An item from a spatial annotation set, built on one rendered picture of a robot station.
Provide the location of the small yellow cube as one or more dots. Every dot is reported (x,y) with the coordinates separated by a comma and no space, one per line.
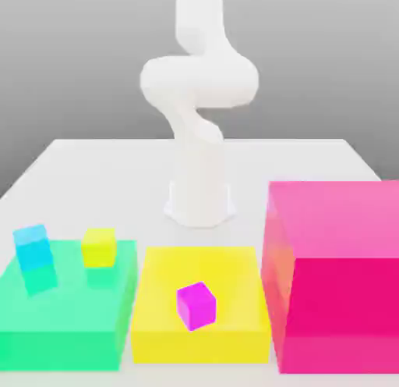
(99,248)

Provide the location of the large yellow box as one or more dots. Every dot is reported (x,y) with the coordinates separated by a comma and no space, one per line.
(237,293)

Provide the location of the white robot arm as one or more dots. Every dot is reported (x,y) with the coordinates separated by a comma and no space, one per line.
(199,81)

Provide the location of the small magenta cube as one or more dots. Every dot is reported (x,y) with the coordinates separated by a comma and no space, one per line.
(197,307)

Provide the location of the large green box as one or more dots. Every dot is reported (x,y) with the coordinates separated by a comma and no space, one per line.
(68,312)

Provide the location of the small blue cube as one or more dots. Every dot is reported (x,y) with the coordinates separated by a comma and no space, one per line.
(32,249)

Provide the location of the large pink box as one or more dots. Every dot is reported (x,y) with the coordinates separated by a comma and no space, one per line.
(336,299)

